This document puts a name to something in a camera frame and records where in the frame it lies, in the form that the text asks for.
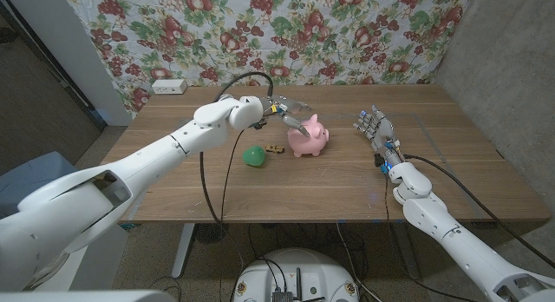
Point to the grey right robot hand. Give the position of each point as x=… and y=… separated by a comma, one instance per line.
x=383, y=130

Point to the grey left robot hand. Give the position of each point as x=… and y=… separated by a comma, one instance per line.
x=284, y=104

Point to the pink plastic piggy bank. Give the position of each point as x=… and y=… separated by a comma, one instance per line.
x=312, y=143

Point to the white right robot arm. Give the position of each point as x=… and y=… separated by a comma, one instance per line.
x=459, y=241

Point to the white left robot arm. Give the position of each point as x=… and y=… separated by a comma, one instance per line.
x=130, y=172

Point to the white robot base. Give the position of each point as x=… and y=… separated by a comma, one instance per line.
x=321, y=276

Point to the green ball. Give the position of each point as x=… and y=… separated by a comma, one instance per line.
x=253, y=156

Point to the yellow toy car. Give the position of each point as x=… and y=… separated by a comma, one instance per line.
x=275, y=149

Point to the floral fruit print backdrop cloth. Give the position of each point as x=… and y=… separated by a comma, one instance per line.
x=282, y=33

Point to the white power strip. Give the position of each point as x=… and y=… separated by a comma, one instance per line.
x=169, y=86

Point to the grey table leg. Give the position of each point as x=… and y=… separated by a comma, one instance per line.
x=407, y=254

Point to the round black floor fan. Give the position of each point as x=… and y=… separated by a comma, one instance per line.
x=211, y=232

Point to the white table leg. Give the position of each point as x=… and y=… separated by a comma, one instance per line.
x=182, y=250

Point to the blue-grey bin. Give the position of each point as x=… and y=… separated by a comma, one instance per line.
x=30, y=176

